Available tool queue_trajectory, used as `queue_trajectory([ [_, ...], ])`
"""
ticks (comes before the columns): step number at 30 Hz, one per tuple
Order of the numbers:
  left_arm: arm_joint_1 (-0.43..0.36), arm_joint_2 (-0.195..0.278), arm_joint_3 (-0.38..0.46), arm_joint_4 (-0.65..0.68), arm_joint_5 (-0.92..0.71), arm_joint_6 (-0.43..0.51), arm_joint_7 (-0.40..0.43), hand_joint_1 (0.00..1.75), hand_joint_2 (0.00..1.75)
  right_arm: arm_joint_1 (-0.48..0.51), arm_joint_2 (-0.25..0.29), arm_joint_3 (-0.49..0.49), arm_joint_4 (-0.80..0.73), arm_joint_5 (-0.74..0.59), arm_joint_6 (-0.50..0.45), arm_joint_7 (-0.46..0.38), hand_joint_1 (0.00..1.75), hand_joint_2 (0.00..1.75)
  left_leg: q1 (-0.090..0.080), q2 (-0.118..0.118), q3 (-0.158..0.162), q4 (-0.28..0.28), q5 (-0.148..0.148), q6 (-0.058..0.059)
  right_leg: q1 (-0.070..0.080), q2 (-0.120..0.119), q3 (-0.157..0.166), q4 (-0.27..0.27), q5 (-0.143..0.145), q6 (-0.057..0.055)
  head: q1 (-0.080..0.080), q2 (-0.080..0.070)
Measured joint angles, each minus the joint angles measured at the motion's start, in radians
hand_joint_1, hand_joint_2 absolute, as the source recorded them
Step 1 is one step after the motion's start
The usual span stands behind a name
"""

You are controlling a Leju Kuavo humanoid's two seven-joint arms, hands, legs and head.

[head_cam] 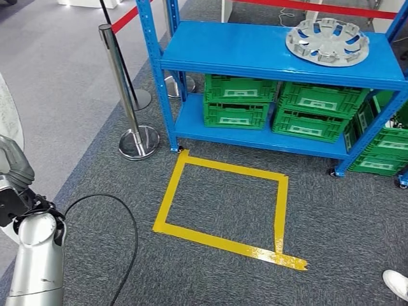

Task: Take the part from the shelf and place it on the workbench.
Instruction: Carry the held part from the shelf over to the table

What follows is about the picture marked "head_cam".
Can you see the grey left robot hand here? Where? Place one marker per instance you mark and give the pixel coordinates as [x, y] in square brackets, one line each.
[17, 162]

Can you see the white plastic car part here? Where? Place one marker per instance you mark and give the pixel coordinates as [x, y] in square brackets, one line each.
[9, 114]

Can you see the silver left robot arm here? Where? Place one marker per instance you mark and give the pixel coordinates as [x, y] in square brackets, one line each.
[35, 262]

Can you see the white furniture block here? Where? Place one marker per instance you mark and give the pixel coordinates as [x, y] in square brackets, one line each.
[89, 3]

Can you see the short red barrier belt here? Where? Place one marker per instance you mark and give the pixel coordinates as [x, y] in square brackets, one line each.
[127, 19]

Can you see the yellow floor tape square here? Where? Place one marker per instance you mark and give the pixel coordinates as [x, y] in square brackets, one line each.
[223, 245]

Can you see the green plastic crate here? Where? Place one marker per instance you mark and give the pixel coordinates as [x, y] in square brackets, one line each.
[358, 126]
[235, 116]
[322, 101]
[388, 143]
[387, 99]
[375, 165]
[239, 91]
[309, 126]

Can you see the long red barrier belt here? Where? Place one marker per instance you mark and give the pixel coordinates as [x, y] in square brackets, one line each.
[318, 8]

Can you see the silver wheel hubcap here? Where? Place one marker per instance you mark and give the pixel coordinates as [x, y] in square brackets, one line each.
[328, 44]

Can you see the person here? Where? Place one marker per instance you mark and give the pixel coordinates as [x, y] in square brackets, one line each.
[397, 285]

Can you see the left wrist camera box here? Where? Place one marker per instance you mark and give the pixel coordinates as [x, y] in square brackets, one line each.
[13, 205]

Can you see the chrome stanchion post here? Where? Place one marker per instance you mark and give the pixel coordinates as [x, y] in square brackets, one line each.
[188, 86]
[140, 143]

